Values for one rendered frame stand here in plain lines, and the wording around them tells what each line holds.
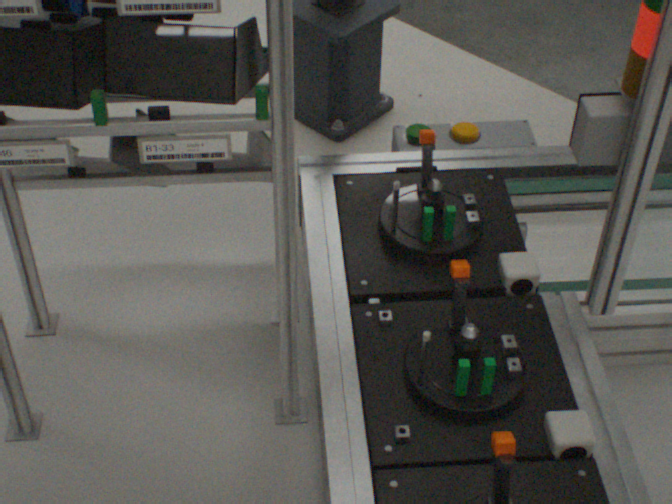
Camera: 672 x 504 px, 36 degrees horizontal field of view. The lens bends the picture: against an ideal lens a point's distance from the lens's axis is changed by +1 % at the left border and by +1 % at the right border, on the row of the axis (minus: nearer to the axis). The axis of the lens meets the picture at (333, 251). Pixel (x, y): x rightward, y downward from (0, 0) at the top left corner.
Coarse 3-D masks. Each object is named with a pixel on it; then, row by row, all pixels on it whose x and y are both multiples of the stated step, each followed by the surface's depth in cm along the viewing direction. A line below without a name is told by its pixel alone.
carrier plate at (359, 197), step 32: (352, 192) 143; (384, 192) 143; (480, 192) 143; (352, 224) 138; (512, 224) 138; (352, 256) 133; (384, 256) 134; (480, 256) 134; (352, 288) 129; (384, 288) 129; (416, 288) 129; (448, 288) 129; (480, 288) 129
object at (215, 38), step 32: (128, 32) 99; (160, 32) 98; (192, 32) 98; (224, 32) 98; (256, 32) 110; (128, 64) 100; (160, 64) 99; (192, 64) 99; (224, 64) 99; (256, 64) 112; (128, 96) 101; (160, 96) 101; (192, 96) 100; (224, 96) 100
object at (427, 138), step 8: (424, 136) 136; (432, 136) 136; (424, 144) 136; (432, 144) 136; (424, 152) 137; (432, 152) 137; (424, 160) 138; (432, 160) 138; (424, 168) 138; (432, 168) 138; (424, 176) 138; (424, 184) 139
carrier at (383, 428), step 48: (384, 336) 123; (432, 336) 121; (480, 336) 121; (528, 336) 124; (384, 384) 118; (432, 384) 116; (480, 384) 114; (528, 384) 118; (384, 432) 113; (432, 432) 113; (480, 432) 113; (528, 432) 113; (576, 432) 111
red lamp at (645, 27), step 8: (640, 16) 105; (648, 16) 103; (656, 16) 103; (640, 24) 105; (648, 24) 104; (640, 32) 105; (648, 32) 104; (632, 40) 107; (640, 40) 105; (648, 40) 105; (640, 48) 106; (648, 48) 105
